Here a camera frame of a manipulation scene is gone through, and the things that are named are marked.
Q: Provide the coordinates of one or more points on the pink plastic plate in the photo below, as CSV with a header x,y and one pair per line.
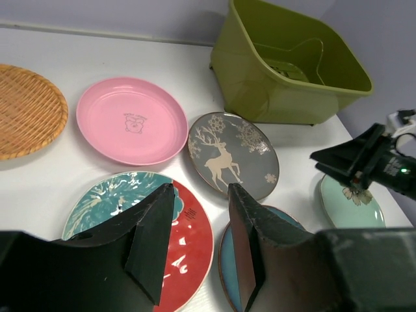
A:
x,y
132,121

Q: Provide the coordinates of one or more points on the grey deer plate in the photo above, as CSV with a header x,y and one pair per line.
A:
x,y
225,148

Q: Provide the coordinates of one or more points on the woven bamboo tray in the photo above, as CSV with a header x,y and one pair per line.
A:
x,y
34,112

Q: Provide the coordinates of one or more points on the green plastic bin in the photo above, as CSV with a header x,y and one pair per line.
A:
x,y
274,65

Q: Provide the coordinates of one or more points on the mint green flower plate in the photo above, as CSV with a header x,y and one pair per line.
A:
x,y
347,207

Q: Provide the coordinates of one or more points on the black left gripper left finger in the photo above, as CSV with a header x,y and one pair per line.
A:
x,y
115,266

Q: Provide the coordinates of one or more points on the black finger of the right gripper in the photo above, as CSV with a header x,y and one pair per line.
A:
x,y
353,163

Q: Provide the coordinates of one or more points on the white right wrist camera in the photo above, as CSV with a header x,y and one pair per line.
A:
x,y
401,122

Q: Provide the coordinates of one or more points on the red and teal plate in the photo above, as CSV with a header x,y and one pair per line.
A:
x,y
190,251

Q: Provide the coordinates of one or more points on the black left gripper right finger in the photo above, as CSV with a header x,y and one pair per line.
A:
x,y
281,267

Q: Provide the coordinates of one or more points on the dark blue glazed plate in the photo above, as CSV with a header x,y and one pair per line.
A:
x,y
232,273

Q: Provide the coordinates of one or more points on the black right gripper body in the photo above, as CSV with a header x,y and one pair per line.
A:
x,y
396,172

